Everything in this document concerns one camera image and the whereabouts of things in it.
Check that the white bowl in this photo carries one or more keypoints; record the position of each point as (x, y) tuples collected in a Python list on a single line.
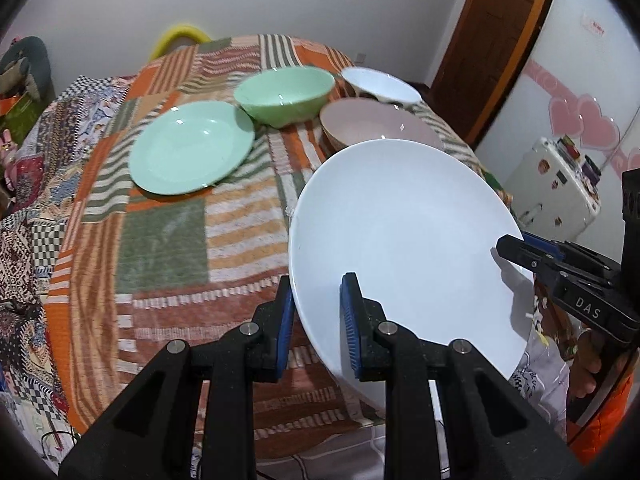
[(380, 85)]

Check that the patchwork printed quilt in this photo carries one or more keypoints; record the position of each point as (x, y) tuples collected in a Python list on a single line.
[(30, 260)]

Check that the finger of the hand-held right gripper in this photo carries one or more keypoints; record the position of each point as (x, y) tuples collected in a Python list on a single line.
[(520, 252), (542, 245)]

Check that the white wardrobe with pink hearts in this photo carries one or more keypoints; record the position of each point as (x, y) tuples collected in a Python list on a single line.
[(575, 60)]

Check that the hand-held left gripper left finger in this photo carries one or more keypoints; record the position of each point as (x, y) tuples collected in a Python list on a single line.
[(286, 330)]

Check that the green cardboard box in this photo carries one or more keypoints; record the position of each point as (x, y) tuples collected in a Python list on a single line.
[(15, 110)]

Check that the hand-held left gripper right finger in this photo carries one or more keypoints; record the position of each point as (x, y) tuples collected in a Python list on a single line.
[(350, 330)]

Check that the brown wooden door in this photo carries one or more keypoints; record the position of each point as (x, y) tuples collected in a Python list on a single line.
[(490, 35)]

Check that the green bowl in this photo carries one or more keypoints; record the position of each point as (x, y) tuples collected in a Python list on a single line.
[(280, 105)]

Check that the white suitcase with stickers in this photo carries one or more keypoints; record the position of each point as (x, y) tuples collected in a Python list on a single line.
[(550, 195)]

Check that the pink bowl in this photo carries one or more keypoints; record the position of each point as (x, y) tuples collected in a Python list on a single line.
[(370, 122)]

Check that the person's right hand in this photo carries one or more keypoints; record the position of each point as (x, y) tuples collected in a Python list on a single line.
[(585, 365)]

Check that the orange green striped towel cloth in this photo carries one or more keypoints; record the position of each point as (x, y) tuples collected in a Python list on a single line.
[(165, 250)]

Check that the yellow chair back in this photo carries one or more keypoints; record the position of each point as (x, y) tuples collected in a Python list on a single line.
[(172, 35)]

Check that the person's orange clothing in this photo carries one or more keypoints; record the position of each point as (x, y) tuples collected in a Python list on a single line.
[(605, 420)]

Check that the green plate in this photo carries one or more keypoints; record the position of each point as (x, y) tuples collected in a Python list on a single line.
[(190, 145)]

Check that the white printed cloth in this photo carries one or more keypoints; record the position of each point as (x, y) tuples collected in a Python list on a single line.
[(540, 385)]

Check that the white plate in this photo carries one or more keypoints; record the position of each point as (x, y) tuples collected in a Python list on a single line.
[(400, 220)]

